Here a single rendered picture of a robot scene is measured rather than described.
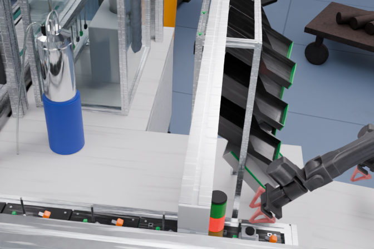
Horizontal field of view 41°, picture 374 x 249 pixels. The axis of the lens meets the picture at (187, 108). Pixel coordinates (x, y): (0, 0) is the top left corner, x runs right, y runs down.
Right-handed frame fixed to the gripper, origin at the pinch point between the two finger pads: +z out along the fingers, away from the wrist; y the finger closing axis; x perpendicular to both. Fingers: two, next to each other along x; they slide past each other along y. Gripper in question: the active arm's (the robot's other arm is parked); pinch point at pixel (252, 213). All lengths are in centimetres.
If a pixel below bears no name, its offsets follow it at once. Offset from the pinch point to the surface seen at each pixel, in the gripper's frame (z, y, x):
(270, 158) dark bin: -5.4, -23.9, 3.0
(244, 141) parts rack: -6.5, -19.6, -11.1
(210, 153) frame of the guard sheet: -55, 69, -65
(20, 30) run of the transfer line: 112, -151, -86
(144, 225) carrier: 38.3, -6.9, -13.5
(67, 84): 47, -55, -59
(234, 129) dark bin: -5.5, -22.9, -15.0
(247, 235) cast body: 6.6, 2.0, 5.2
